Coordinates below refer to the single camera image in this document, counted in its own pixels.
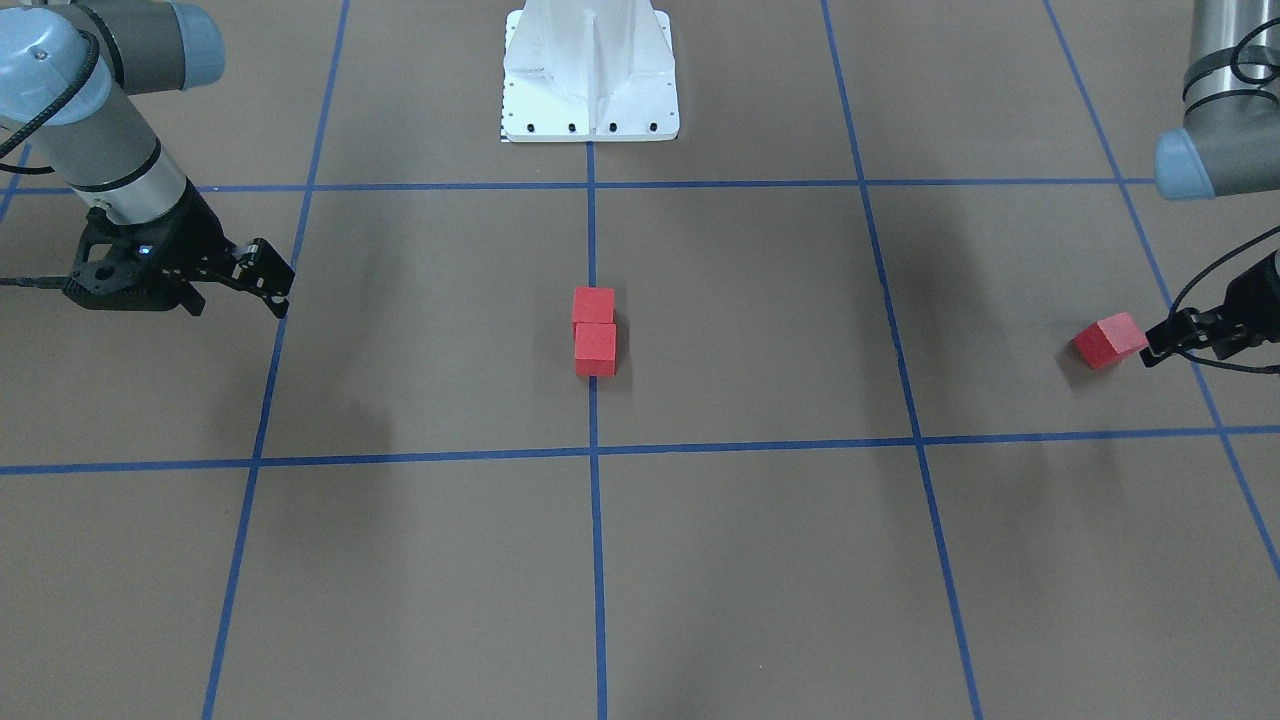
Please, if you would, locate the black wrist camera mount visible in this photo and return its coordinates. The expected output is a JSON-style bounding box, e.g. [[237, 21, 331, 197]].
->
[[61, 208, 205, 316]]

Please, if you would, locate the brown paper table mat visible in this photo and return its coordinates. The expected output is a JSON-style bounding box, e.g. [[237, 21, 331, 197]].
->
[[3, 1, 1277, 719]]

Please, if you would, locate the red block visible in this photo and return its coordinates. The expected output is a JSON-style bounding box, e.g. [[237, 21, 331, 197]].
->
[[573, 322, 620, 378], [571, 286, 616, 329], [1071, 313, 1148, 372]]

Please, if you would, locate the white pedestal column base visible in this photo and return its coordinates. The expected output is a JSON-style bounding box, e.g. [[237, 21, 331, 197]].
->
[[500, 1, 681, 143]]

